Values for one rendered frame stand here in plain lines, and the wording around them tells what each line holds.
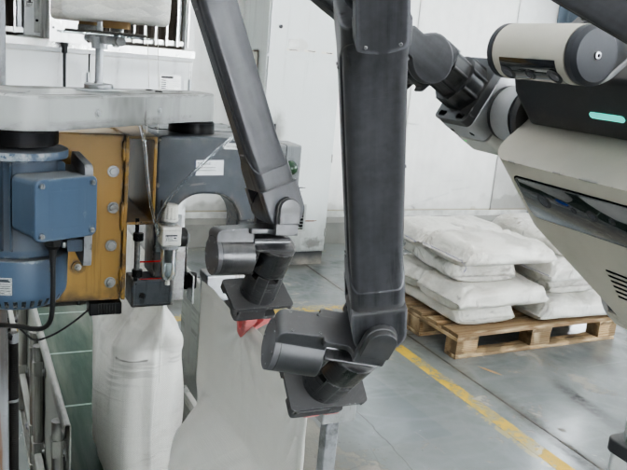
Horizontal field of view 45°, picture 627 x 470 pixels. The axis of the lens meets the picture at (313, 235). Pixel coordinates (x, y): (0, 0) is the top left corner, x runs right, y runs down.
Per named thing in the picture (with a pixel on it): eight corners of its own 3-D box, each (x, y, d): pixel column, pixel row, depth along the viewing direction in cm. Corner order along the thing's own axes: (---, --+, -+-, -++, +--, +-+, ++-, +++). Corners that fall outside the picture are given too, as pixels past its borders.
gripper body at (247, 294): (218, 287, 118) (230, 253, 113) (275, 283, 123) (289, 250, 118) (231, 318, 114) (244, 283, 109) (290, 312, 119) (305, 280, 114)
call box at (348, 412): (355, 420, 156) (359, 393, 154) (321, 425, 152) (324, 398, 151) (339, 403, 163) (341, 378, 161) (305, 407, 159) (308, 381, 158)
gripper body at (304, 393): (275, 365, 93) (295, 342, 87) (349, 357, 97) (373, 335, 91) (286, 416, 90) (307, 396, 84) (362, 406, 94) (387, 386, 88)
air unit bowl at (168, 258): (177, 281, 140) (178, 249, 139) (161, 282, 139) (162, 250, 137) (173, 276, 143) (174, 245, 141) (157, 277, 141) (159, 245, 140)
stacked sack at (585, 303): (625, 320, 450) (630, 296, 447) (539, 328, 422) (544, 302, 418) (574, 297, 488) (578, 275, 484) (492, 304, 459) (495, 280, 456)
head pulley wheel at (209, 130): (219, 136, 146) (220, 124, 145) (174, 135, 142) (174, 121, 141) (206, 131, 154) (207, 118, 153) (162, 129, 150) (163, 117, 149)
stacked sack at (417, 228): (511, 249, 447) (514, 226, 444) (415, 252, 421) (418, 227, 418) (469, 231, 485) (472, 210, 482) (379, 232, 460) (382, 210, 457)
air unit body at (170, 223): (185, 286, 141) (188, 206, 137) (160, 288, 138) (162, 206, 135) (178, 280, 144) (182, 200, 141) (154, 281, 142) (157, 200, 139)
